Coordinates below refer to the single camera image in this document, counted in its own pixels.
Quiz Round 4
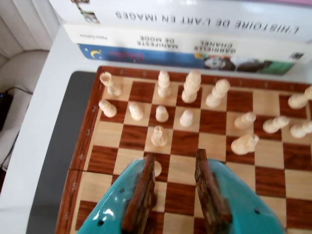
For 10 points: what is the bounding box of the wooden chessboard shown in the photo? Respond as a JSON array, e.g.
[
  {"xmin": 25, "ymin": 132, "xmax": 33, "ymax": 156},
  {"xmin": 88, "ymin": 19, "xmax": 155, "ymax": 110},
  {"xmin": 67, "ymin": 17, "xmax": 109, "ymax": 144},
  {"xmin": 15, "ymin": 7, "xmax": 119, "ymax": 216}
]
[{"xmin": 55, "ymin": 65, "xmax": 312, "ymax": 234}]

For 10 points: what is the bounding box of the small black device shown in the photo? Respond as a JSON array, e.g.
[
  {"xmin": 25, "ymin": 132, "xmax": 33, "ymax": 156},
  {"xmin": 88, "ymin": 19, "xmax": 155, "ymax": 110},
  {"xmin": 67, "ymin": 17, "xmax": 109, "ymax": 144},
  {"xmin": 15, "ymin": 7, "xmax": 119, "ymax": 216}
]
[{"xmin": 0, "ymin": 94, "xmax": 13, "ymax": 132}]

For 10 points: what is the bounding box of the white Gabrielle Chanel book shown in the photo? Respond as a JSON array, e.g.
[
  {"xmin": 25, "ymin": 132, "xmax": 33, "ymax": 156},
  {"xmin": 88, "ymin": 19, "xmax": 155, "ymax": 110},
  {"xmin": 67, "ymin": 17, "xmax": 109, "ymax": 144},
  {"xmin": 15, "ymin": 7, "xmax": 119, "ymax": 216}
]
[{"xmin": 63, "ymin": 23, "xmax": 307, "ymax": 61}]

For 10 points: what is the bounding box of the blue illustrated spine book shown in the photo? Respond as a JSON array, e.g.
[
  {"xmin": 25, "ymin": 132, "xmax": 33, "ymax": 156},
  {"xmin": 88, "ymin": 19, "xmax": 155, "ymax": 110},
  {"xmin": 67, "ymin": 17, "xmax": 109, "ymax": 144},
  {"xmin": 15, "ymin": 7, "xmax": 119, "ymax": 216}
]
[{"xmin": 77, "ymin": 43, "xmax": 297, "ymax": 75}]

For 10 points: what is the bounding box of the white L'Histoire de l'Art book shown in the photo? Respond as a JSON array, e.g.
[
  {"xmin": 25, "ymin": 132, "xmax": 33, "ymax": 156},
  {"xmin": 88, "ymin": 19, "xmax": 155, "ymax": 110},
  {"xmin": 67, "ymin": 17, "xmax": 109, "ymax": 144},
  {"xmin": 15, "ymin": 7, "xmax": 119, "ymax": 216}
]
[{"xmin": 47, "ymin": 0, "xmax": 312, "ymax": 44}]

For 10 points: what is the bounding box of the cream sofa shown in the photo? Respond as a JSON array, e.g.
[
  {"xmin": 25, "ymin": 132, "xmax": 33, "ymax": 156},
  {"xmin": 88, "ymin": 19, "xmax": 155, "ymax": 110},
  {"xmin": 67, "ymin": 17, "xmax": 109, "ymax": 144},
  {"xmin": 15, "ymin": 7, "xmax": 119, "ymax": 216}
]
[{"xmin": 0, "ymin": 0, "xmax": 61, "ymax": 171}]

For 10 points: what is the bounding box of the light wooden rook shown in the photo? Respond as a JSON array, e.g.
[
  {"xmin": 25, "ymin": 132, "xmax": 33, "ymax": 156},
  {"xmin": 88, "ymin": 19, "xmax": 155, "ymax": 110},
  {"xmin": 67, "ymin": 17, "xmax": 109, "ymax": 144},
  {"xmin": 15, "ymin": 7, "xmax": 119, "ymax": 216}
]
[
  {"xmin": 287, "ymin": 85, "xmax": 312, "ymax": 110},
  {"xmin": 99, "ymin": 72, "xmax": 123, "ymax": 97}
]

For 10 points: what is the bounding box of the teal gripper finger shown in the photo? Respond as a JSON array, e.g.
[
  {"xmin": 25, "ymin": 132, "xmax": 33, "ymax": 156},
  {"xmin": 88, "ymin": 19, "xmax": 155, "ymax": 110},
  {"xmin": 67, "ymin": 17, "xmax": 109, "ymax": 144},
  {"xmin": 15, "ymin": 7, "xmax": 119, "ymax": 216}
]
[
  {"xmin": 77, "ymin": 153, "xmax": 156, "ymax": 234},
  {"xmin": 195, "ymin": 148, "xmax": 286, "ymax": 234}
]

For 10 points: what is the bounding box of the dark grey mat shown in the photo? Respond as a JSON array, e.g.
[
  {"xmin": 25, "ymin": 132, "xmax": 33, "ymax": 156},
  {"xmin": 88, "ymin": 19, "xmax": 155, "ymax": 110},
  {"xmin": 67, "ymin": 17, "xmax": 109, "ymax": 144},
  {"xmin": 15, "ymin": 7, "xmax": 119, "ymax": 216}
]
[{"xmin": 31, "ymin": 70, "xmax": 98, "ymax": 234}]

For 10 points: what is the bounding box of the light wooden bishop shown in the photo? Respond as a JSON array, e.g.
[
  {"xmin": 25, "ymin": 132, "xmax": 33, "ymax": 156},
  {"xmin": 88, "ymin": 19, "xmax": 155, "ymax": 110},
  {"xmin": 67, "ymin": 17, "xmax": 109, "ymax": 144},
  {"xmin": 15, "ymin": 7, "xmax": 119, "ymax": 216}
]
[
  {"xmin": 154, "ymin": 159, "xmax": 163, "ymax": 177},
  {"xmin": 157, "ymin": 70, "xmax": 172, "ymax": 99}
]

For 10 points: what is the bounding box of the light wooden pawn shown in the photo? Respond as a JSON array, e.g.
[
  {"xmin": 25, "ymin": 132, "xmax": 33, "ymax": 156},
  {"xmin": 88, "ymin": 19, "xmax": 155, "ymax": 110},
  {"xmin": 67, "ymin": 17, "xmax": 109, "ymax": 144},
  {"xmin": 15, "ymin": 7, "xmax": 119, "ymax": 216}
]
[
  {"xmin": 155, "ymin": 105, "xmax": 169, "ymax": 123},
  {"xmin": 128, "ymin": 101, "xmax": 145, "ymax": 121},
  {"xmin": 179, "ymin": 109, "xmax": 195, "ymax": 127},
  {"xmin": 98, "ymin": 99, "xmax": 118, "ymax": 118},
  {"xmin": 262, "ymin": 116, "xmax": 291, "ymax": 135},
  {"xmin": 290, "ymin": 120, "xmax": 312, "ymax": 139},
  {"xmin": 234, "ymin": 112, "xmax": 257, "ymax": 130}
]

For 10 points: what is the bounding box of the light wooden knight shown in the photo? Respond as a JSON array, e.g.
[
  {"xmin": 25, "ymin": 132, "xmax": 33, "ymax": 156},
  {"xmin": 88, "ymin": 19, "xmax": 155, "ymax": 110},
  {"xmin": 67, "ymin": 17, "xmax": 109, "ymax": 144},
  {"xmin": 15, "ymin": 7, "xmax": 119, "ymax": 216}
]
[
  {"xmin": 150, "ymin": 125, "xmax": 169, "ymax": 147},
  {"xmin": 230, "ymin": 133, "xmax": 260, "ymax": 156}
]

